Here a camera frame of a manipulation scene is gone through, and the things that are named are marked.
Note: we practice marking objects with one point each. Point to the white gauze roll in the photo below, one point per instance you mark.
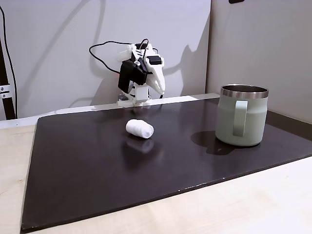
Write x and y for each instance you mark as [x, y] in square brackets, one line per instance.
[139, 128]

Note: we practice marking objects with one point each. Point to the pale green metal cup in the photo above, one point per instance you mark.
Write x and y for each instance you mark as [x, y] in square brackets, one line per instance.
[241, 117]

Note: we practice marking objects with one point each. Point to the black table mat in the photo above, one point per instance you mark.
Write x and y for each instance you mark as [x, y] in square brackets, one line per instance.
[97, 170]

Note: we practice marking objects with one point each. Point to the black stand pole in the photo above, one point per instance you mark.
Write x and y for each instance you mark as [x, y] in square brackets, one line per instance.
[6, 107]

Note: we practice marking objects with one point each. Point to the black camera box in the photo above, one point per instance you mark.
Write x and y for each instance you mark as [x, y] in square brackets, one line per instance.
[126, 75]

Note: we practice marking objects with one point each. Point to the black wall fixture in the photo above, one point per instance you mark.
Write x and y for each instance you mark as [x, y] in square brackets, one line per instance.
[236, 1]

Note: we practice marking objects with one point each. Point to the white pole bracket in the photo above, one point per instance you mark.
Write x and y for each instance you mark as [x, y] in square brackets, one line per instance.
[4, 91]

